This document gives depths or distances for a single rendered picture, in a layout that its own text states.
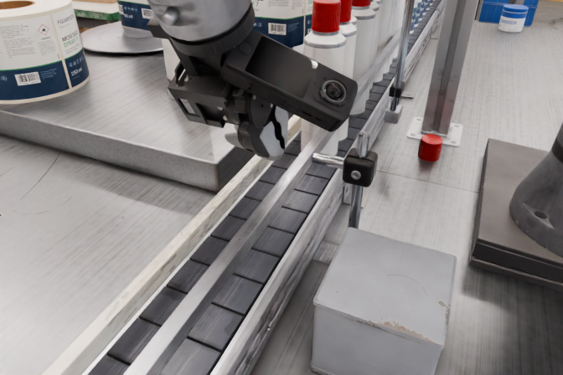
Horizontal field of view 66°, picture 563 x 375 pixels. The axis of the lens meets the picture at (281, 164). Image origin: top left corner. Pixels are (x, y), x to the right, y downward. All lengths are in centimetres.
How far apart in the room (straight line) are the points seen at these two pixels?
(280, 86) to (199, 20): 8
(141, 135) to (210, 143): 11
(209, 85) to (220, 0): 10
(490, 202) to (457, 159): 17
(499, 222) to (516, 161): 18
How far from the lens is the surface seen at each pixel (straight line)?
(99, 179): 70
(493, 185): 63
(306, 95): 36
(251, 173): 51
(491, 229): 54
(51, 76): 88
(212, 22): 33
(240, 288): 42
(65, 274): 55
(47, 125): 79
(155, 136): 68
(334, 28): 53
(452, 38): 75
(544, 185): 55
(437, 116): 80
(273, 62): 37
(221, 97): 38
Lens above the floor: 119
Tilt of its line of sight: 32 degrees down
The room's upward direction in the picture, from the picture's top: straight up
